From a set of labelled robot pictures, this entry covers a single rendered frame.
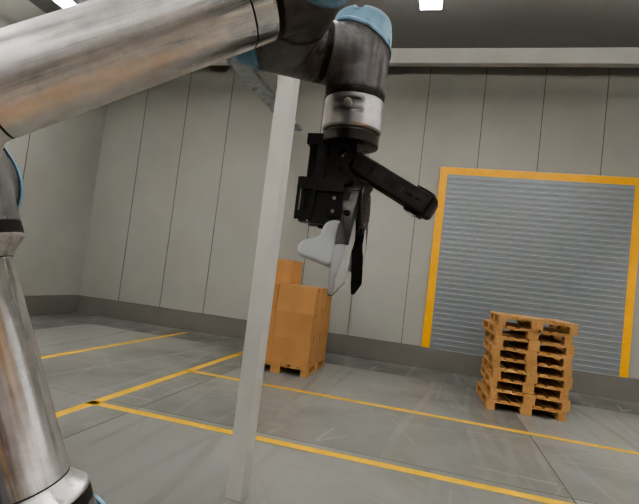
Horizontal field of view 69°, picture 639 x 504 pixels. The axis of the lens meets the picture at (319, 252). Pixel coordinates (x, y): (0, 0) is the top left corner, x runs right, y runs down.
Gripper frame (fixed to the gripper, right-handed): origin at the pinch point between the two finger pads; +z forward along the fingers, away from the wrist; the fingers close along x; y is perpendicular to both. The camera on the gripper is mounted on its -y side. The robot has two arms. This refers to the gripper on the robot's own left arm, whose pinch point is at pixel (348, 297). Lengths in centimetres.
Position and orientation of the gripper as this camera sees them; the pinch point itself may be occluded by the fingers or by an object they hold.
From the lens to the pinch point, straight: 57.0
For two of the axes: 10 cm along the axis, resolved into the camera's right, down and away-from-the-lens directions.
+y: -9.6, -1.0, 2.4
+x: -2.4, -0.8, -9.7
